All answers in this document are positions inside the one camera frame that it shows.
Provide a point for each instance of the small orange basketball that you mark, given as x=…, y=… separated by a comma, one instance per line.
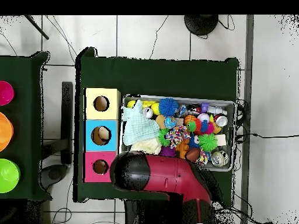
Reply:
x=189, y=117

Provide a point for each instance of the small white baseball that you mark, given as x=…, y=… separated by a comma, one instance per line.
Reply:
x=203, y=117

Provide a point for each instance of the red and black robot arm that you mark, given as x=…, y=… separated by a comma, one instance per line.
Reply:
x=175, y=175

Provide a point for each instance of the thin black rod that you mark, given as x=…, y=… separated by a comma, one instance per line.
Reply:
x=37, y=27

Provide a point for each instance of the silver mesh bin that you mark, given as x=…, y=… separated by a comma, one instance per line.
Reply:
x=230, y=142

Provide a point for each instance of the small brown football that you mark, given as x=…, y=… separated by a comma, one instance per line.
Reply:
x=193, y=154

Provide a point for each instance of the rainbow spiky caterpillar toy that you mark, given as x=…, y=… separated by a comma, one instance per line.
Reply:
x=203, y=126

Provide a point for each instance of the cream knitted cloth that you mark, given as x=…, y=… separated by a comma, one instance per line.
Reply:
x=147, y=145

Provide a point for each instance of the pink bowl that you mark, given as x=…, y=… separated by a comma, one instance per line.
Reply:
x=5, y=93

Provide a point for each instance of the orange bowl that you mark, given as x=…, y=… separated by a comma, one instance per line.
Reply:
x=5, y=131

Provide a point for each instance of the dark green table cloth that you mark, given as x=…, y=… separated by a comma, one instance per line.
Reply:
x=151, y=77
x=25, y=116

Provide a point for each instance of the grey black stand foot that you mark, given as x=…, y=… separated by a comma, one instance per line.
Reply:
x=55, y=173

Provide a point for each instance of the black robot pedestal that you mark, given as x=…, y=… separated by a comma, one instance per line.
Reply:
x=151, y=212

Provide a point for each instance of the mint knitted cloth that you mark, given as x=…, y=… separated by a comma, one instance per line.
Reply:
x=140, y=128

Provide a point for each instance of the blue spiky ball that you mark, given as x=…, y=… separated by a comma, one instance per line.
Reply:
x=168, y=106

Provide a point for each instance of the green spiky ball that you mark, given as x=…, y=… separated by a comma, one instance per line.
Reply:
x=208, y=142

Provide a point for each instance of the green bowl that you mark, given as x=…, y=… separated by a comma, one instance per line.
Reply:
x=8, y=176

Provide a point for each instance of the black upright panel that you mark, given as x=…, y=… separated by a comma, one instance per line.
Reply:
x=67, y=116

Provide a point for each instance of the wooden box with three holes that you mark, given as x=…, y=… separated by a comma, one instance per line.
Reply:
x=112, y=140

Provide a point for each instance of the black round stand base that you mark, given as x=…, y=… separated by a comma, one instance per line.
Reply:
x=201, y=24

